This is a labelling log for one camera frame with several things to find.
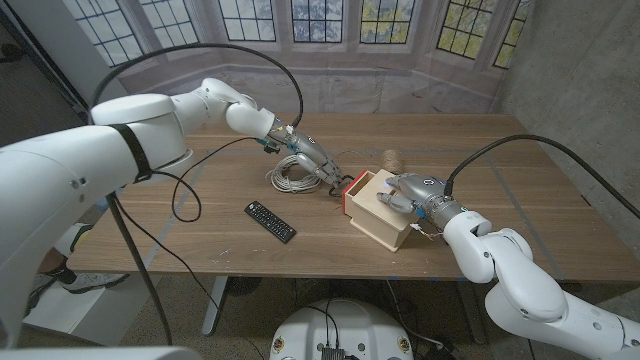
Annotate brown twine spool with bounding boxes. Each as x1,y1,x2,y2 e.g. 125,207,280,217
380,148,406,175

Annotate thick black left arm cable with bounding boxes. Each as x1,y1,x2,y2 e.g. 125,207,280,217
88,42,305,347

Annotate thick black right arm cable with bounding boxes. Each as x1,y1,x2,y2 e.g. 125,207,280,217
444,133,640,220

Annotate red-fronted drawer with black handle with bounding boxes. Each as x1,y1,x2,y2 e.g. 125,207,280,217
328,168,377,216

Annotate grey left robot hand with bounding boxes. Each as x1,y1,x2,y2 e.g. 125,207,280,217
269,123,346,191

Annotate light wooden drawer unit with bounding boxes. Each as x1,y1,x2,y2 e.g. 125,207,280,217
348,168,426,253

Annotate wooden cabinet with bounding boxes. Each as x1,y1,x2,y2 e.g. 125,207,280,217
333,149,382,211

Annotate grey table leg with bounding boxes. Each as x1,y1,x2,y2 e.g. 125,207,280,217
201,276,230,337
457,280,487,345

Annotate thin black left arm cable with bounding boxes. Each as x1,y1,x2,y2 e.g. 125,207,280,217
114,137,265,360

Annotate coiled white network cable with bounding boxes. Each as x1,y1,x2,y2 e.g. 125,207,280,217
265,153,324,194

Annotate printed bay window backdrop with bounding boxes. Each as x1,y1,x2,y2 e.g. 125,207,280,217
62,0,534,124

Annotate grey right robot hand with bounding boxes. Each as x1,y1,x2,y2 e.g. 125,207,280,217
375,173,470,230

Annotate black TV remote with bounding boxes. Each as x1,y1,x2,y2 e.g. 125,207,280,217
243,200,298,245

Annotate person's leg with black sock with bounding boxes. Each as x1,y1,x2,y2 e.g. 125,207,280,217
37,247,76,286

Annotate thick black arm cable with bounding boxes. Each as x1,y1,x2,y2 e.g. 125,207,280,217
88,42,305,347
444,133,640,220

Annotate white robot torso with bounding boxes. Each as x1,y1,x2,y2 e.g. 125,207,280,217
269,298,415,360

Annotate black floor fan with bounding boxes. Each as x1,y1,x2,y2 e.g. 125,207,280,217
227,276,264,297

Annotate grey white sneaker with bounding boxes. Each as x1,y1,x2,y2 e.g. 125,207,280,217
62,272,130,295
22,277,59,319

